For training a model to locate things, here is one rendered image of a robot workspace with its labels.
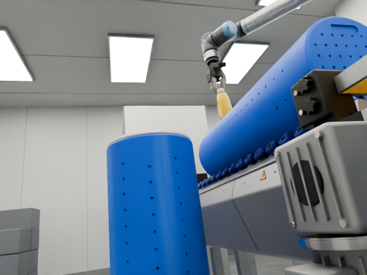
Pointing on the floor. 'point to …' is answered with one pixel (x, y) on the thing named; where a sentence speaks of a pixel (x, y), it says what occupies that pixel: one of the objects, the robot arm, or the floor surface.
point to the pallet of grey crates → (19, 241)
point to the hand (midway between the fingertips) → (220, 89)
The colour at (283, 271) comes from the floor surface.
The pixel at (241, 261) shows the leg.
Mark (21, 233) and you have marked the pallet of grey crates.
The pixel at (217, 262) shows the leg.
